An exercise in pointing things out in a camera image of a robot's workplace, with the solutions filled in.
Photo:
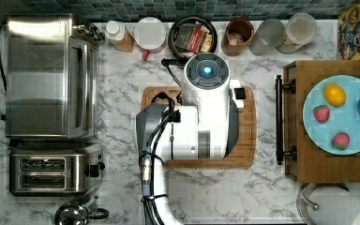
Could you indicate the upper red strawberry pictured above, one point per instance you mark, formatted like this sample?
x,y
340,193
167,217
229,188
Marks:
x,y
321,113

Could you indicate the light blue plate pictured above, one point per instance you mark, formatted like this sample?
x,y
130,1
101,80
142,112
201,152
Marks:
x,y
344,118

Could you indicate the colourful cereal box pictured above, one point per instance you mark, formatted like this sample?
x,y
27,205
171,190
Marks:
x,y
348,36

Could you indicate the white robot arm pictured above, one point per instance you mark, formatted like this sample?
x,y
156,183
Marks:
x,y
202,124

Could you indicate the clear jar with lid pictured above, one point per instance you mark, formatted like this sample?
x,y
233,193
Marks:
x,y
301,29

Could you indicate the paper towel roll holder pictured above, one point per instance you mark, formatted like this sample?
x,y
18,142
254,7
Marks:
x,y
320,204

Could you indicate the red strawberry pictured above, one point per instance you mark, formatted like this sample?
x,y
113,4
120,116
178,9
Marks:
x,y
321,113
341,141

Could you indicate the lower red strawberry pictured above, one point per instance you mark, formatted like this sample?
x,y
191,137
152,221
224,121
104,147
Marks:
x,y
341,141

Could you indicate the wooden tray with handle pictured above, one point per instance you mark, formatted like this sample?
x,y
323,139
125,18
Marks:
x,y
304,161

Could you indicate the stainless toaster oven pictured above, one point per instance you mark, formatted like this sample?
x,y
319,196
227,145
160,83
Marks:
x,y
52,74

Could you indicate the amber bottle white cap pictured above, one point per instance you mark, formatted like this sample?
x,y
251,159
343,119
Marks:
x,y
119,36

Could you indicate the yellow lemon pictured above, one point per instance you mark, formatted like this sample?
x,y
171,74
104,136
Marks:
x,y
335,94

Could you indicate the brown wooden cup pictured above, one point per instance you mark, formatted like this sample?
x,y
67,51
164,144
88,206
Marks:
x,y
238,35

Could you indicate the bamboo cutting board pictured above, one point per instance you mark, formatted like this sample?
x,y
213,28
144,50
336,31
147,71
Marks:
x,y
242,153

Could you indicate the frosted grey glass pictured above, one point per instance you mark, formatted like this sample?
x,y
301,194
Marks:
x,y
269,34

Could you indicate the silver two-slot toaster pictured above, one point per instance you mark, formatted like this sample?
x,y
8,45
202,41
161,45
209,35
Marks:
x,y
64,170

